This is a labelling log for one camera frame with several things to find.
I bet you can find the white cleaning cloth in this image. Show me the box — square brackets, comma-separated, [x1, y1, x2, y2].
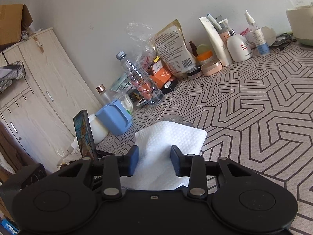
[121, 121, 207, 190]

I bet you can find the blue plastic jug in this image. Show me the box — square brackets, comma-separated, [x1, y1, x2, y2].
[95, 100, 133, 136]

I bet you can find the smartphone on stand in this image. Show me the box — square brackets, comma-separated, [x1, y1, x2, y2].
[73, 110, 98, 161]

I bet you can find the copper cap glass bottle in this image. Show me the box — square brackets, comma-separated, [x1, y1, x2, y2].
[96, 84, 116, 105]

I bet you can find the upright clear water bottle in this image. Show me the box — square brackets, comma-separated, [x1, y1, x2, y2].
[116, 51, 164, 105]

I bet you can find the orange cardboard box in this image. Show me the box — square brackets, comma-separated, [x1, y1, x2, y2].
[148, 56, 176, 89]

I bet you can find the black lid round jar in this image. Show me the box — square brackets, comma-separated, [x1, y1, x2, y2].
[186, 67, 203, 80]

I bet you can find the pink round cosmetic jar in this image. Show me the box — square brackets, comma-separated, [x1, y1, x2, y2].
[201, 60, 223, 76]

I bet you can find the wooden cabinet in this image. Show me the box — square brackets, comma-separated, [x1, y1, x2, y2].
[1, 28, 100, 172]

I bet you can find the orange lid jar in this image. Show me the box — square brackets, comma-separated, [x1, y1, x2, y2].
[196, 44, 214, 65]

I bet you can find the beige printed food bag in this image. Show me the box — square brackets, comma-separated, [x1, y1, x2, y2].
[153, 19, 198, 80]

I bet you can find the clear plastic bag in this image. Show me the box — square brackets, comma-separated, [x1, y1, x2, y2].
[126, 23, 157, 71]

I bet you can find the white cosmetic tube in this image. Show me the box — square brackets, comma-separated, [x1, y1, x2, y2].
[199, 17, 233, 66]

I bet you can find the white pump lotion bottle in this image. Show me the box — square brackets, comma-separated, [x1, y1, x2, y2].
[219, 19, 253, 62]

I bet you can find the clear spray bottle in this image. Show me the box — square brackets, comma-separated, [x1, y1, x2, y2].
[245, 10, 270, 55]

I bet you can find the glass electric kettle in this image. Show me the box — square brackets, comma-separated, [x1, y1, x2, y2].
[286, 0, 313, 46]

